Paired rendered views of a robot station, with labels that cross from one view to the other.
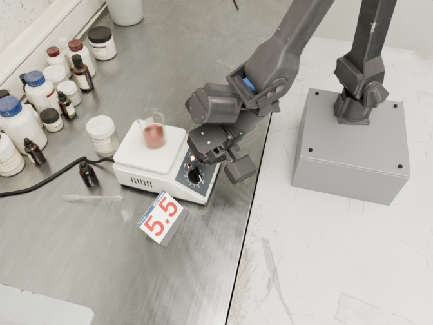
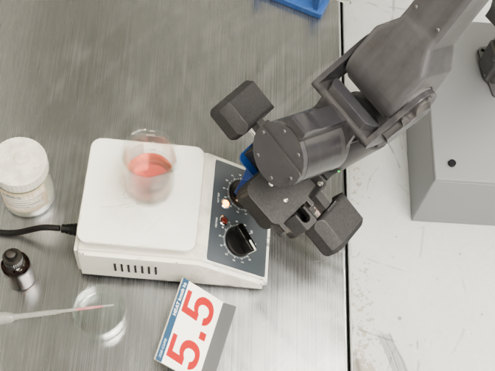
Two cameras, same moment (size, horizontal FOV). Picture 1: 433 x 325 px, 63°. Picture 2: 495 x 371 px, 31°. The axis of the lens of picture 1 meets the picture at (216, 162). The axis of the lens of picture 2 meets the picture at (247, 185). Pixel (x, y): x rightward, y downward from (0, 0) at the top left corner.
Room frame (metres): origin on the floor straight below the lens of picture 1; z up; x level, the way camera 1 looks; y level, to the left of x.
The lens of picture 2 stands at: (0.07, 0.17, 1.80)
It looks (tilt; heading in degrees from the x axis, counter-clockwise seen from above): 63 degrees down; 340
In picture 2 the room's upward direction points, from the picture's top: 9 degrees clockwise
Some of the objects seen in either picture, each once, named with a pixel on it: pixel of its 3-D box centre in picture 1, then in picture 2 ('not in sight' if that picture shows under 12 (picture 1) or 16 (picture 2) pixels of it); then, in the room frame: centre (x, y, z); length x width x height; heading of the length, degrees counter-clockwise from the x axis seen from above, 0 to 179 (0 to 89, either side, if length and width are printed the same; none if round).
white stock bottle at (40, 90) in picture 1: (42, 94); not in sight; (0.67, 0.42, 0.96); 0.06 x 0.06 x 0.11
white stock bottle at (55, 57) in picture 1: (58, 63); not in sight; (0.81, 0.43, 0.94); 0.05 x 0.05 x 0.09
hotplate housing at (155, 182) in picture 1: (165, 160); (168, 214); (0.47, 0.11, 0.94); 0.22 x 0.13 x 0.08; 74
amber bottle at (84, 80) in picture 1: (81, 72); not in sight; (0.76, 0.36, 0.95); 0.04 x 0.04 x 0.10
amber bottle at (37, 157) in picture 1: (32, 149); not in sight; (0.51, 0.41, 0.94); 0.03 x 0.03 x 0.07
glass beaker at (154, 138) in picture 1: (154, 130); (152, 170); (0.48, 0.12, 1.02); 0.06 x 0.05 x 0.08; 52
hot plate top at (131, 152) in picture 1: (151, 145); (142, 194); (0.48, 0.14, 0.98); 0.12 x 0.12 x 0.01; 74
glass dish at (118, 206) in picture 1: (120, 202); (99, 313); (0.39, 0.20, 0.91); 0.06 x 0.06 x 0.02
